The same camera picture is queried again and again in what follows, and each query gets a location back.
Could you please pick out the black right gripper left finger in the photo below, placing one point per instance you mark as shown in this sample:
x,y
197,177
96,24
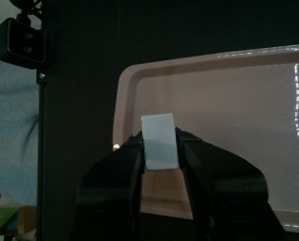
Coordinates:
x,y
109,188

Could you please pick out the green box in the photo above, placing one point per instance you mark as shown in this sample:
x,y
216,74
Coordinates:
x,y
1,219

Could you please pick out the black mounted camera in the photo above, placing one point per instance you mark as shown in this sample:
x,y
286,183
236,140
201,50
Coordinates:
x,y
22,42

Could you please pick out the light blue cloth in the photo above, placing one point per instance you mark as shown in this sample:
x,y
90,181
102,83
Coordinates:
x,y
11,131

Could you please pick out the pink plastic drawer tray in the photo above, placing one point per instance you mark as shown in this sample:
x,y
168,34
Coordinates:
x,y
228,119

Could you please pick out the black frame post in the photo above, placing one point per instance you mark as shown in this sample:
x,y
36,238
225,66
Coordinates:
x,y
42,141

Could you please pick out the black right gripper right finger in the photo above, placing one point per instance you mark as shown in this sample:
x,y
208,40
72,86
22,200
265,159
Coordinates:
x,y
232,188

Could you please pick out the white sushi rice piece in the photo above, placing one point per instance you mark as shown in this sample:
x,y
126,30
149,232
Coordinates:
x,y
160,142

